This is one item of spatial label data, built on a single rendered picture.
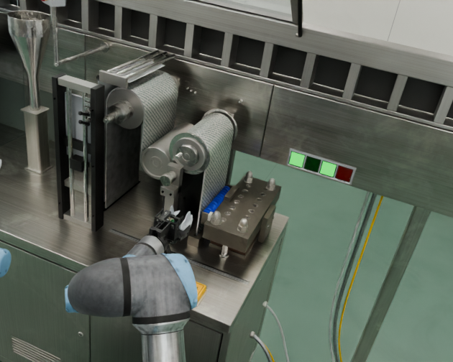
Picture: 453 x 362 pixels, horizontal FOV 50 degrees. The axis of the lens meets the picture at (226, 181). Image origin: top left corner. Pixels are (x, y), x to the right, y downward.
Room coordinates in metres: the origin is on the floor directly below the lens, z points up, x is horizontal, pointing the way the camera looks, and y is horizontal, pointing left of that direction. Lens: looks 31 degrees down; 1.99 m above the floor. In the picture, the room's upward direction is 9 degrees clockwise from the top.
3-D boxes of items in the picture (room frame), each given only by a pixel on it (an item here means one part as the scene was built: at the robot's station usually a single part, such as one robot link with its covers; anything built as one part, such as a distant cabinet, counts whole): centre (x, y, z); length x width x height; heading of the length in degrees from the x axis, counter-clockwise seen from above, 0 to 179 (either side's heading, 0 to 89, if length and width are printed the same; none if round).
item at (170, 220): (1.13, 0.16, 1.12); 0.12 x 0.08 x 0.09; 163
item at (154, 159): (1.55, 0.21, 1.17); 0.26 x 0.12 x 0.12; 162
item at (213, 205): (1.49, 0.02, 1.03); 0.21 x 0.04 x 0.03; 162
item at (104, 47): (1.73, 0.61, 1.41); 0.30 x 0.04 x 0.04; 162
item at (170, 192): (1.37, 0.18, 1.05); 0.06 x 0.05 x 0.31; 162
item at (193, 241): (1.50, 0.04, 0.92); 0.28 x 0.04 x 0.04; 162
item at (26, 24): (1.71, 0.79, 1.50); 0.14 x 0.14 x 0.06
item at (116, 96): (1.60, 0.33, 1.33); 0.25 x 0.14 x 0.14; 162
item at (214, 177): (1.49, 0.04, 1.12); 0.23 x 0.01 x 0.18; 162
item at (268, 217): (1.48, -0.18, 0.96); 0.10 x 0.03 x 0.11; 162
